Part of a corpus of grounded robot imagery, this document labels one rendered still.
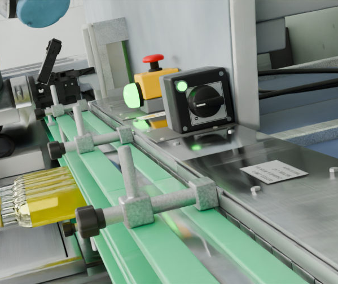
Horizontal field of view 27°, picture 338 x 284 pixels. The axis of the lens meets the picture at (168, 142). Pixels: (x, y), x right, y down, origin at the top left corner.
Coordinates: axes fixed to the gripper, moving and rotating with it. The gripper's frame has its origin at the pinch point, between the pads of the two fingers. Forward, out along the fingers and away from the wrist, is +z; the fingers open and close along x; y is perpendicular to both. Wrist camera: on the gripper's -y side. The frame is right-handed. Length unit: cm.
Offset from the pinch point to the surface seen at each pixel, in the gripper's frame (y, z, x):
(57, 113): 8.4, -15.2, 10.7
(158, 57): -1, 2, 55
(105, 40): -6.2, -0.2, 6.9
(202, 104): 6, 0, 88
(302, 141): 12, 9, 99
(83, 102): 7.2, -8.7, 10.8
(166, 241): 13, -14, 123
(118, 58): -1.2, 2.0, 6.5
